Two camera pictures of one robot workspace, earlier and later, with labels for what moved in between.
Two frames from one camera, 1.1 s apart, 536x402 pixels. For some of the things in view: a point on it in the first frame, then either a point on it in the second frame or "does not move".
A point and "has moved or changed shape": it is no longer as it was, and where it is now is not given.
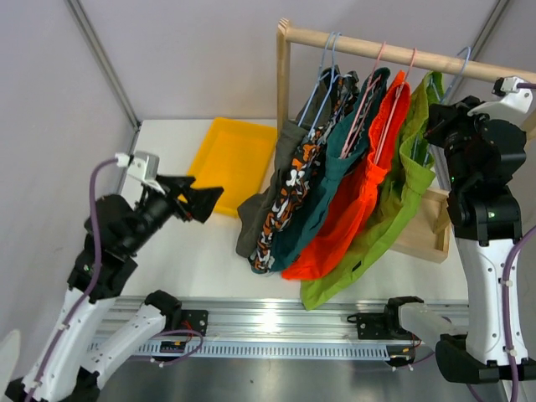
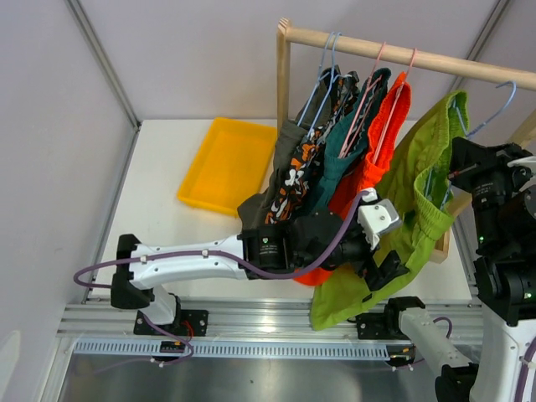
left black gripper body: [157, 208] → [353, 249]
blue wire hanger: [456, 92] has moved or changed shape
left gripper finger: [176, 185] → [389, 268]
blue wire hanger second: [333, 78] does not move
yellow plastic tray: [238, 157] does not move
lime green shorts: [409, 177] has moved or changed shape
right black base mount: [380, 326] does not move
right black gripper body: [469, 126] → [495, 180]
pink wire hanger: [373, 81] does not move
